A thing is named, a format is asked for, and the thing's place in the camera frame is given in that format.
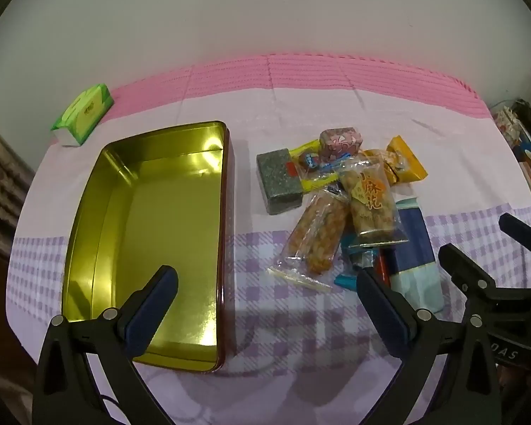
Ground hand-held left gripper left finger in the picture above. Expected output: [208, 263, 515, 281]
[32, 265, 179, 425]

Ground yellow blue candy packet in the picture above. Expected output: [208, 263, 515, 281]
[287, 139, 342, 192]

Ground orange yellow snack packet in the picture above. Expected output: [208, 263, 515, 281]
[363, 136, 428, 185]

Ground pink checked tablecloth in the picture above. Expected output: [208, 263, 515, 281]
[4, 52, 531, 425]

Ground clear peanut bar packet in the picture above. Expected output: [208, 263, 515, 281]
[268, 186, 352, 293]

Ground dark blue snack packet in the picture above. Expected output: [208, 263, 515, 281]
[387, 197, 445, 313]

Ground floral patterned container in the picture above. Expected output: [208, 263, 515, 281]
[493, 106, 520, 147]

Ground bamboo furniture frame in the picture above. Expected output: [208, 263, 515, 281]
[0, 115, 36, 257]

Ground green tissue pack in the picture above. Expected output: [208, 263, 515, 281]
[50, 83, 114, 147]

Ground gold metal tin box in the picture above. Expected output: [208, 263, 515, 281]
[62, 120, 236, 373]

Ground clear fried twist snack packet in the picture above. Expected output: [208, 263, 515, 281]
[336, 156, 410, 249]

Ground green speckled snack block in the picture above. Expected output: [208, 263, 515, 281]
[256, 147, 304, 216]

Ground teal snack packet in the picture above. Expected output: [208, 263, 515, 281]
[334, 230, 377, 290]

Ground red snack packet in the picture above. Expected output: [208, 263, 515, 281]
[372, 248, 392, 286]

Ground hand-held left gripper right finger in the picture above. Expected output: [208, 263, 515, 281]
[356, 268, 503, 425]

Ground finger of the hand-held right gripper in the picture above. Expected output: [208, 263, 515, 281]
[499, 212, 531, 275]
[438, 243, 503, 317]

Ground pink snack block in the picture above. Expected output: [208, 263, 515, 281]
[319, 126, 364, 164]

